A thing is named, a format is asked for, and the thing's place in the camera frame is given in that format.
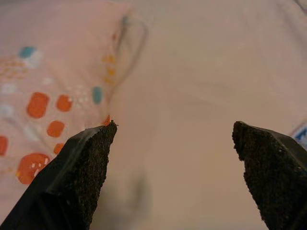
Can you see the pink pillow with coloured dots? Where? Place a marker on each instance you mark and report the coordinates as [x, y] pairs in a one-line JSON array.
[[48, 60]]

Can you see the white book with blue letters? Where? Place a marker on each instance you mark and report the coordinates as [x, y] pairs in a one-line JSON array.
[[302, 133]]

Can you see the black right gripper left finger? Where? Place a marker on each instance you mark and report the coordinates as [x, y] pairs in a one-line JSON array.
[[72, 179]]

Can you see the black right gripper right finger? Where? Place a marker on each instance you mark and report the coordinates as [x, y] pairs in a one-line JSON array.
[[275, 179]]

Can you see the beige sheeted mattress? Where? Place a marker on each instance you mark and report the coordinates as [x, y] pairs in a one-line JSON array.
[[192, 72]]

